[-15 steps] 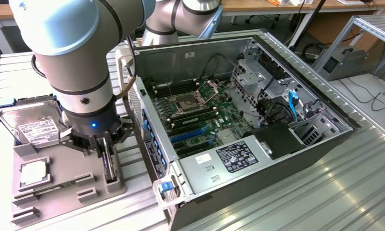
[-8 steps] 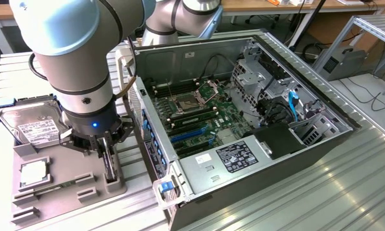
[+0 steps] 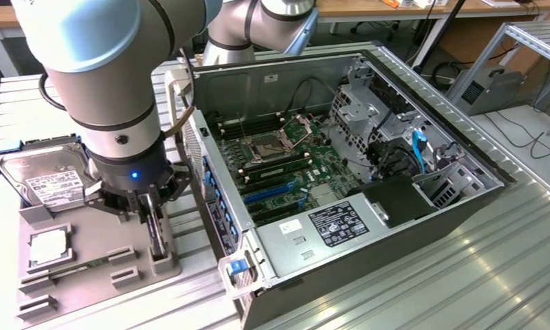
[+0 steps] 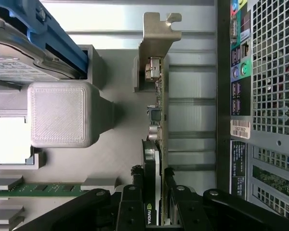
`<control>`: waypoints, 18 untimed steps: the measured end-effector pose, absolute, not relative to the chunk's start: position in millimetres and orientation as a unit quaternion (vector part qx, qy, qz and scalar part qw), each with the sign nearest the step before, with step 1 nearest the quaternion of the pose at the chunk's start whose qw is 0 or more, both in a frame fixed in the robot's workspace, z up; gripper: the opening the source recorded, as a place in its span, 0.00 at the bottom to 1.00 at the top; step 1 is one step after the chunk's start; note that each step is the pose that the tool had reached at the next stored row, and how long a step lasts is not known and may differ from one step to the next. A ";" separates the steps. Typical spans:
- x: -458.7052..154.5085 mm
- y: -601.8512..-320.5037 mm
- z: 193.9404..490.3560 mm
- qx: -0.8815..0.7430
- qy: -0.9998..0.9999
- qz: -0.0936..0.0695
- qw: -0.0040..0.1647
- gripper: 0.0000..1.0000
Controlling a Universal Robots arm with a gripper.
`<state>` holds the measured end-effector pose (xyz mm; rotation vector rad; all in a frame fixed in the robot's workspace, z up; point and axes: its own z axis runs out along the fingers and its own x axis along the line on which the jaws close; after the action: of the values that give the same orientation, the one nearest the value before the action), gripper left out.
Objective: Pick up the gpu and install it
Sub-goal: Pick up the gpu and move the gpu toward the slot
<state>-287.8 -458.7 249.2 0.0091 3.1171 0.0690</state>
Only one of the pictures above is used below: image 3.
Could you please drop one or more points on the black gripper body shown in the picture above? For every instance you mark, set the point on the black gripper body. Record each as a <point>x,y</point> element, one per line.
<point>127,178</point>

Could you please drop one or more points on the green graphics card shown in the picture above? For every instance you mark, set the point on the green graphics card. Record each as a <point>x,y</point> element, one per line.
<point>157,233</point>

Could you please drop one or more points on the grey power supply unit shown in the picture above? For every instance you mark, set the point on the grey power supply unit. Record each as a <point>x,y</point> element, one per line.
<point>293,247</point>

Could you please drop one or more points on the silver CPU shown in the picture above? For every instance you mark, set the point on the silver CPU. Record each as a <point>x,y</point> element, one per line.
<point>49,249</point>

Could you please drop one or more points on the CPU socket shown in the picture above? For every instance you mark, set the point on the CPU socket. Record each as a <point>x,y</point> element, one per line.
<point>265,148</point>

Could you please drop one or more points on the open black PC case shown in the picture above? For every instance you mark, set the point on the open black PC case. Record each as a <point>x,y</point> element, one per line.
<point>394,261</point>

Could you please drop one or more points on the long black expansion slot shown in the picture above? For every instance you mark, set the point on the long black expansion slot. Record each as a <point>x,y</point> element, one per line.
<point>274,207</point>
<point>281,214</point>

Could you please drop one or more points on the long wooden desk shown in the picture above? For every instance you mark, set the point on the long wooden desk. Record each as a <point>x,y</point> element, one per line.
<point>486,12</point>

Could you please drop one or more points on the black slanted pole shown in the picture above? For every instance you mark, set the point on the black slanted pole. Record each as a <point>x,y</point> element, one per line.
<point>439,34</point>

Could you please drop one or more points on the black office chair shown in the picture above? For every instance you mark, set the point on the black office chair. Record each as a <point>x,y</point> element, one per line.
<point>375,25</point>

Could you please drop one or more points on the black plastic air shroud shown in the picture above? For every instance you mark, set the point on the black plastic air shroud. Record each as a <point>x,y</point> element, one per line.
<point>394,203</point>

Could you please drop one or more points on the perforated metal disk bay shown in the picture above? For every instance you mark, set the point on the perforated metal disk bay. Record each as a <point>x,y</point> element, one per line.
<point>354,113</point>

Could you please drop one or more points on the grey computer tower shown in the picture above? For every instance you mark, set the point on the grey computer tower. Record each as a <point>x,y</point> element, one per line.
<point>490,93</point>

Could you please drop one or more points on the green motherboard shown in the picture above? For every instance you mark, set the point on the green motherboard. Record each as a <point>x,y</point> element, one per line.
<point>330,165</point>

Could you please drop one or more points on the blue case latch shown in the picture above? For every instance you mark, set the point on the blue case latch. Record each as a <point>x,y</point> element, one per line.
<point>237,268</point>

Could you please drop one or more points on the green RAM stick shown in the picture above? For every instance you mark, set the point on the green RAM stick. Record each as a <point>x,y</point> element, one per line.
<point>95,264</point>

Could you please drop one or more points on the aluminium profile frame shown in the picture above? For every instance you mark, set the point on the aluminium profile frame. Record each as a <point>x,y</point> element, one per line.
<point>538,41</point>

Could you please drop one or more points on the slotted metal disk bay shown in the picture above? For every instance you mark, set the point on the slotted metal disk bay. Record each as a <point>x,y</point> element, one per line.
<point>467,178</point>

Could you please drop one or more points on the thin metal locking lever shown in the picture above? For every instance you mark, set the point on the thin metal locking lever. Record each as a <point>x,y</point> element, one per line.
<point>243,129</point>

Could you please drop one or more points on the hard disk in blue carrier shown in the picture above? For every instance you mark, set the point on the hard disk in blue carrier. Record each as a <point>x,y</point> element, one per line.
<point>41,178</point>

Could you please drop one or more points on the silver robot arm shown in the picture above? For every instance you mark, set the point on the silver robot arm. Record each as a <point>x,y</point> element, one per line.
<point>95,51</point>

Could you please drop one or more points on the silver chipset heat sink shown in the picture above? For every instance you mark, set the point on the silver chipset heat sink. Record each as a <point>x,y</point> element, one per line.
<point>325,194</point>

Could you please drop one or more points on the metal socket cover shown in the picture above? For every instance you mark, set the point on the metal socket cover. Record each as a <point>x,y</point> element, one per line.
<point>289,123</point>

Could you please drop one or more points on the grey parts rack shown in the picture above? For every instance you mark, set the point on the grey parts rack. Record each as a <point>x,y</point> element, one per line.
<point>95,237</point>

